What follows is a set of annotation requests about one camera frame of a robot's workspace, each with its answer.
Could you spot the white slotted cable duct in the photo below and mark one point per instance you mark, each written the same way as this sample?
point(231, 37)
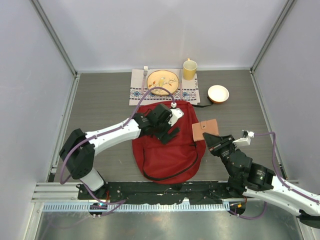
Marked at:
point(90, 207)

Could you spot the white orange bowl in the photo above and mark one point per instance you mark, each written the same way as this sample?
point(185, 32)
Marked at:
point(218, 94)

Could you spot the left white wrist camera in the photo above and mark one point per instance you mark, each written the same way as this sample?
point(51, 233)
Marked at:
point(176, 114)

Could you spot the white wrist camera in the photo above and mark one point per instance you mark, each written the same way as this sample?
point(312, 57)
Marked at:
point(176, 114)
point(245, 140)

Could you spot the tan leather wallet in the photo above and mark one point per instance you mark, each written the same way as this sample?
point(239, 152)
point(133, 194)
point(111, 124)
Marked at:
point(206, 126)

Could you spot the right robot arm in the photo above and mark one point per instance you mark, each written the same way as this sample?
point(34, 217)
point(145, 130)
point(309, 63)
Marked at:
point(253, 180)

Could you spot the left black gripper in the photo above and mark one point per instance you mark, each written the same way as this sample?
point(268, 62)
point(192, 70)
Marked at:
point(165, 139)

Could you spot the pink handled knife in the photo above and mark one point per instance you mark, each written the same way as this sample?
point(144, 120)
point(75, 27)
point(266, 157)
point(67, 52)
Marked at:
point(180, 76)

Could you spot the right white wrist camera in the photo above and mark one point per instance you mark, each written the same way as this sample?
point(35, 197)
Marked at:
point(245, 140)

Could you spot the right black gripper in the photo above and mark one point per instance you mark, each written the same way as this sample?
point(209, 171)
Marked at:
point(214, 143)

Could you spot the yellow mug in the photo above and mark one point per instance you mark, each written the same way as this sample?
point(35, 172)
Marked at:
point(189, 69)

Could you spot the bird pattern wooden plate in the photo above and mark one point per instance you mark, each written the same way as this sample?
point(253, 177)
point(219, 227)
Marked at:
point(162, 79)

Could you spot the pink handled fork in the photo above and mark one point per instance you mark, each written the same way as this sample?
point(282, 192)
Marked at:
point(145, 73)

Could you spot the red backpack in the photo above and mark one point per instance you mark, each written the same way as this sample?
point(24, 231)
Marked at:
point(174, 162)

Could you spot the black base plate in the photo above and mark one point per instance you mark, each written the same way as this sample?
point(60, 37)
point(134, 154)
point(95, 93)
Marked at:
point(138, 193)

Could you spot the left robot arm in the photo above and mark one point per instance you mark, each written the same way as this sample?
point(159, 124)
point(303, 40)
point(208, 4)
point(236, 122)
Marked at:
point(79, 150)

